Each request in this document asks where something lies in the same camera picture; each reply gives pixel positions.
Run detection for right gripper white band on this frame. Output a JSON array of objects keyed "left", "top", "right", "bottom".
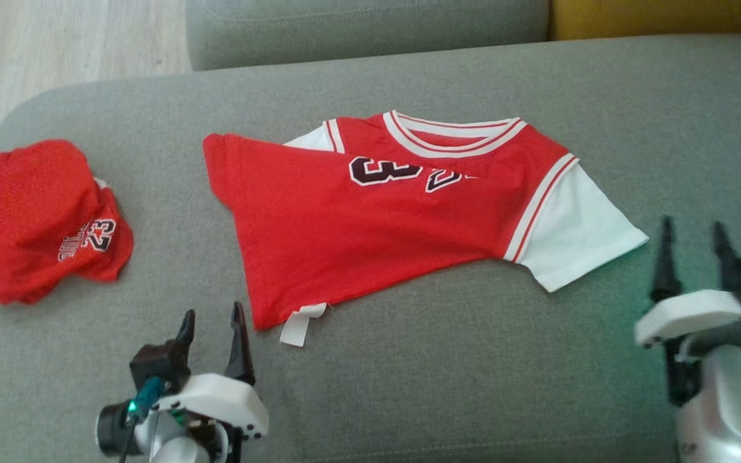
[{"left": 634, "top": 217, "right": 741, "bottom": 406}]

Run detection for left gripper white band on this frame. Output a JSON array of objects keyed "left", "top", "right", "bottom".
[{"left": 155, "top": 302, "right": 270, "bottom": 442}]

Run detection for red white basketball jersey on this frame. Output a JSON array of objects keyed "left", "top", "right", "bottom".
[{"left": 202, "top": 109, "right": 650, "bottom": 348}]

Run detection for red basketball shorts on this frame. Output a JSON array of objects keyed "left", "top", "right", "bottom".
[{"left": 0, "top": 139, "right": 134, "bottom": 305}]

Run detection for large grey sofa seat cushion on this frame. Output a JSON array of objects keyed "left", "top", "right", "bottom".
[{"left": 0, "top": 33, "right": 741, "bottom": 463}]

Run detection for yellow sofa backrest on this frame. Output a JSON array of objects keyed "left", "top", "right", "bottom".
[{"left": 549, "top": 0, "right": 741, "bottom": 41}]

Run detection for left camera cable teal plug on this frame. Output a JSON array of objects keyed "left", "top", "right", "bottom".
[{"left": 118, "top": 376, "right": 167, "bottom": 463}]

